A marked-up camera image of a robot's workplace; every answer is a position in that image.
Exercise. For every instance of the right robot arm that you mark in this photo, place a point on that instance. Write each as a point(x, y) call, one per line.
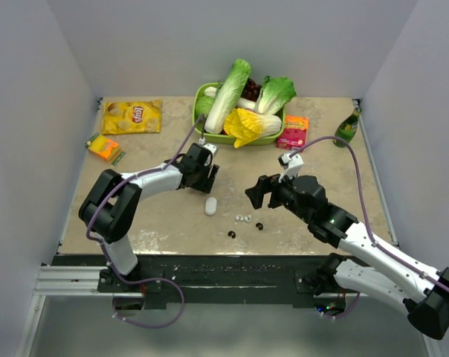
point(418, 290)

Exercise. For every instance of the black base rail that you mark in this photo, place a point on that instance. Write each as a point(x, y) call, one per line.
point(160, 280)

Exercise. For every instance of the dark red grapes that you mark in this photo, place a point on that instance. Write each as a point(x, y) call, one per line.
point(251, 90)

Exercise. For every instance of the pink snack box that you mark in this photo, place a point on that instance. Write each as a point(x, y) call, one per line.
point(294, 134)

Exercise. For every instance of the tall napa cabbage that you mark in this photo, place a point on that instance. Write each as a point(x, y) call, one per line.
point(227, 96)

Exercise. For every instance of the yellow orange sponge pack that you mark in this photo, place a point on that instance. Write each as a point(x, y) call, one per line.
point(105, 148)

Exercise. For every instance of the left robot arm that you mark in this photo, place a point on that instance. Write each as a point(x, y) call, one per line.
point(109, 209)

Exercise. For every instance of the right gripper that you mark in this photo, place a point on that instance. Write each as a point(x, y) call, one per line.
point(267, 184)

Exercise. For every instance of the small green cabbage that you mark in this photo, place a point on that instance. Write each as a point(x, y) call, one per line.
point(203, 105)

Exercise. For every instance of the white earbud charging case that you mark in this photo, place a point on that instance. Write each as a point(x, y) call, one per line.
point(210, 206)

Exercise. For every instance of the green leafy lettuce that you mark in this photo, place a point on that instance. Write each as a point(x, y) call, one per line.
point(274, 94)

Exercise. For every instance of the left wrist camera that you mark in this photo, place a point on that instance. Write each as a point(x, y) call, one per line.
point(213, 149)

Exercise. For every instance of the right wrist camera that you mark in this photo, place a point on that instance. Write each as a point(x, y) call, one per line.
point(291, 163)

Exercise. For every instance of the green glass bottle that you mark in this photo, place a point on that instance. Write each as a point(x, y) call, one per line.
point(348, 128)

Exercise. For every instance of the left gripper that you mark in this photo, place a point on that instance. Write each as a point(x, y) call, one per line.
point(205, 184)

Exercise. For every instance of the white radish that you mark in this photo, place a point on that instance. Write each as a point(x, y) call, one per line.
point(242, 103)

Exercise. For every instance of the yellow chips bag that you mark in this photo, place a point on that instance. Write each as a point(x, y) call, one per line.
point(132, 117)

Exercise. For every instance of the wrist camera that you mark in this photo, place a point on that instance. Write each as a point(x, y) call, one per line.
point(291, 163)
point(213, 149)

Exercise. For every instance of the green plastic basin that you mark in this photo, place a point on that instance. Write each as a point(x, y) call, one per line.
point(225, 139)

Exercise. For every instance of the yellow napa cabbage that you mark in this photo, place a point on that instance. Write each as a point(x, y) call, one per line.
point(247, 126)

